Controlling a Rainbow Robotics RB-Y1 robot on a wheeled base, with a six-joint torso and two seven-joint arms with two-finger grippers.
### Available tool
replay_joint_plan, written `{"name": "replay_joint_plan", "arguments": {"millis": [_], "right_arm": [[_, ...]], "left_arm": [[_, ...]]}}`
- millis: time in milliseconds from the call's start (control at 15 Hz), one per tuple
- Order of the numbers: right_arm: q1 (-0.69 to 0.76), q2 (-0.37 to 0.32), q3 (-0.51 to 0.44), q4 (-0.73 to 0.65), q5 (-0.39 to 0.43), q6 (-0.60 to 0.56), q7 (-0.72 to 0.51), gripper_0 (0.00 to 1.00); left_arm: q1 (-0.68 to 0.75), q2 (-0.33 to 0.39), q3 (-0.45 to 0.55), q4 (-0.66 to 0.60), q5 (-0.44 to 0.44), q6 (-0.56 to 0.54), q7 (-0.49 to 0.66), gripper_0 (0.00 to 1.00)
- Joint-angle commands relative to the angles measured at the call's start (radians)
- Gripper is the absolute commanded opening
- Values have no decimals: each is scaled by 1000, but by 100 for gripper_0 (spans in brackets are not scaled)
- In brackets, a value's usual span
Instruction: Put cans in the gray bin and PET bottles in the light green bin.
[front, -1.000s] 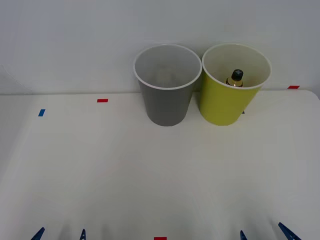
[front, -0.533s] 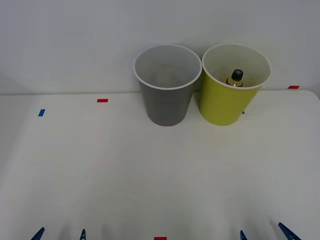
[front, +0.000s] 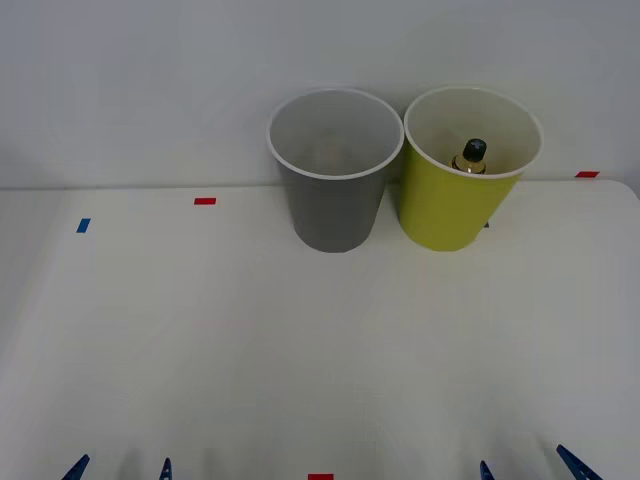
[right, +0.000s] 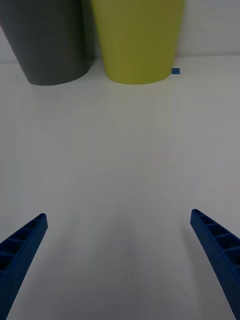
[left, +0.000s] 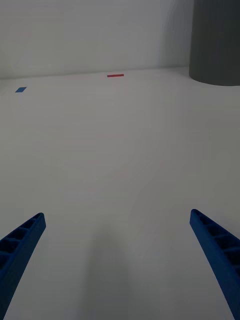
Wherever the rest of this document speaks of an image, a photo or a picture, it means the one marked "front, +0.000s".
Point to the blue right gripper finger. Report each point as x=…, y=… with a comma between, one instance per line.
x=485, y=472
x=579, y=465

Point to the yellow bottle with black cap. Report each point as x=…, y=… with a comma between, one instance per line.
x=472, y=155

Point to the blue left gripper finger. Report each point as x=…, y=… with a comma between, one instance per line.
x=77, y=470
x=165, y=471

